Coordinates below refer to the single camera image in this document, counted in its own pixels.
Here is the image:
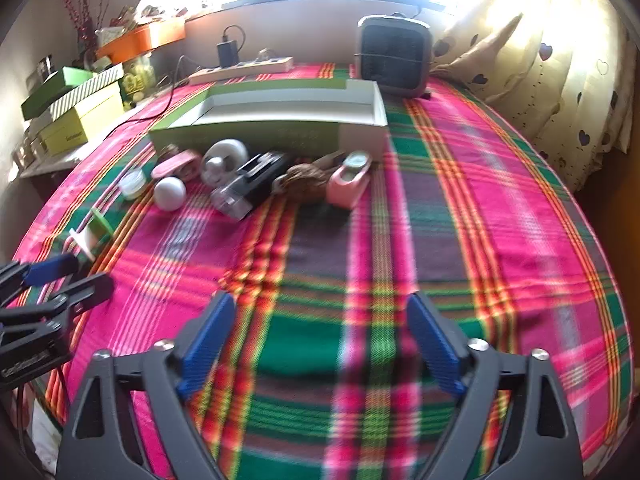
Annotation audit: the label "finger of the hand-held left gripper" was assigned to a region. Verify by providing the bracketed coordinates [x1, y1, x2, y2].
[0, 273, 116, 347]
[0, 254, 80, 307]

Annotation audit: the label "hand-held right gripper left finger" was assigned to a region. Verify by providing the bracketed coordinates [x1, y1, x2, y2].
[55, 291, 237, 480]

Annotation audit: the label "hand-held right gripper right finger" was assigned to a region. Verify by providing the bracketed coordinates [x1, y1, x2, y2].
[406, 292, 586, 480]

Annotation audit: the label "green mushroom-shaped knob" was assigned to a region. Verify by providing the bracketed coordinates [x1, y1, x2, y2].
[69, 207, 116, 261]

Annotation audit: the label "small clear round jar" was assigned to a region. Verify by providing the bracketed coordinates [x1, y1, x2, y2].
[119, 170, 147, 200]

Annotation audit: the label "white egg-shaped ball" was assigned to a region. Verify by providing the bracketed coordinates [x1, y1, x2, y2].
[154, 177, 188, 210]

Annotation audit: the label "black handheld device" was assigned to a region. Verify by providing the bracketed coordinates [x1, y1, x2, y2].
[210, 150, 292, 221]

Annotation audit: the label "white panda face toy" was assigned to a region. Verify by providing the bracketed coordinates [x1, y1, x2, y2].
[201, 139, 249, 188]

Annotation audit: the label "green white cardboard box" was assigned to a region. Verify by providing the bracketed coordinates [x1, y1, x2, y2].
[149, 79, 388, 156]

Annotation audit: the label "plaid pink green blanket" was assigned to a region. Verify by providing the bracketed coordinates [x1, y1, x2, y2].
[10, 62, 631, 480]

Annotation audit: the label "yellow cardboard box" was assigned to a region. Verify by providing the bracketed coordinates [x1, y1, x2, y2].
[37, 82, 125, 157]

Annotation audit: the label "clear container green print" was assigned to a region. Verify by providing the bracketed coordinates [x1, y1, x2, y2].
[120, 55, 158, 108]

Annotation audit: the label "red flower branches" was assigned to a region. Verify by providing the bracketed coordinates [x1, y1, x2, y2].
[55, 0, 126, 56]

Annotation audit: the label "orange storage box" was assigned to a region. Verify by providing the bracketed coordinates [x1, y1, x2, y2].
[96, 20, 187, 65]

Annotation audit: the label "beige power strip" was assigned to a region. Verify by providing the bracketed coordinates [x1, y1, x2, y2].
[187, 56, 295, 86]

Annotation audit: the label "black charger adapter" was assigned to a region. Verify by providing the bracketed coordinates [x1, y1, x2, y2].
[216, 40, 247, 68]

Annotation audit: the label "white crumpled bag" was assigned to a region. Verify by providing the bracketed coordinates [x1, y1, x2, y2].
[132, 0, 176, 18]

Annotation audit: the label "grey desktop fan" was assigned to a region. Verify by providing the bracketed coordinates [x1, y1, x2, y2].
[354, 14, 435, 100]

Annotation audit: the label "cream heart print curtain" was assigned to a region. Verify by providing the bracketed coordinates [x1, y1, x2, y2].
[452, 0, 638, 192]

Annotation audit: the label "black power cord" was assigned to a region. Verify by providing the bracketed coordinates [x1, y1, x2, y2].
[102, 55, 201, 128]

